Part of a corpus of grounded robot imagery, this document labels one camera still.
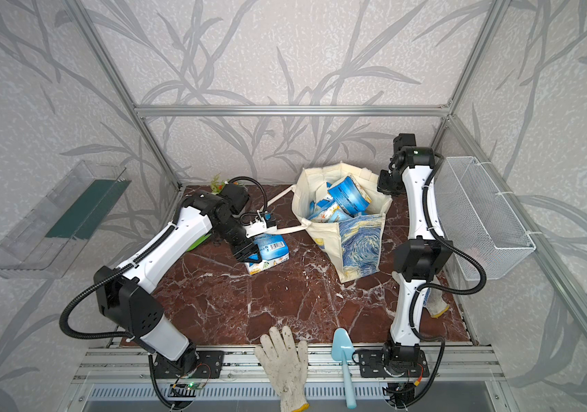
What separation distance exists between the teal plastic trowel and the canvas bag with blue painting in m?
0.19

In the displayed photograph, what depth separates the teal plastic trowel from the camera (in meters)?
0.71

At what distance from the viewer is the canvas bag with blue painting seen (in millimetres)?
769
